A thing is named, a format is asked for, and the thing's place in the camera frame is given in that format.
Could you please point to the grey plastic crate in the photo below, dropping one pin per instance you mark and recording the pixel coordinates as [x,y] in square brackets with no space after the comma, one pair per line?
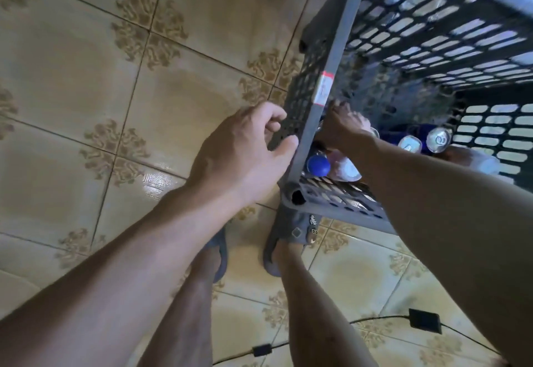
[312,121]

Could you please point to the person's left forearm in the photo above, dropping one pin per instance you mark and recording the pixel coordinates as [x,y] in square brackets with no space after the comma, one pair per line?
[100,296]

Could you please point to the cola bottle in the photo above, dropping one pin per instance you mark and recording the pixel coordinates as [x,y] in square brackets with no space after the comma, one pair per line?
[319,165]

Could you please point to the person's left hand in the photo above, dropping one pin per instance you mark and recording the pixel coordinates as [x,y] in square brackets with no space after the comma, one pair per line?
[237,162]

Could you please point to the person's right forearm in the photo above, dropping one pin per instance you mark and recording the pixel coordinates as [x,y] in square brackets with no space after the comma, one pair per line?
[450,229]

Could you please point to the person's right hand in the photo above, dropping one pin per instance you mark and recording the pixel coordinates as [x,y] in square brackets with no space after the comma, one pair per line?
[348,129]

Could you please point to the person's leg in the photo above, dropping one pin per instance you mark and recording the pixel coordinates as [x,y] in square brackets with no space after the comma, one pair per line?
[316,321]
[179,321]

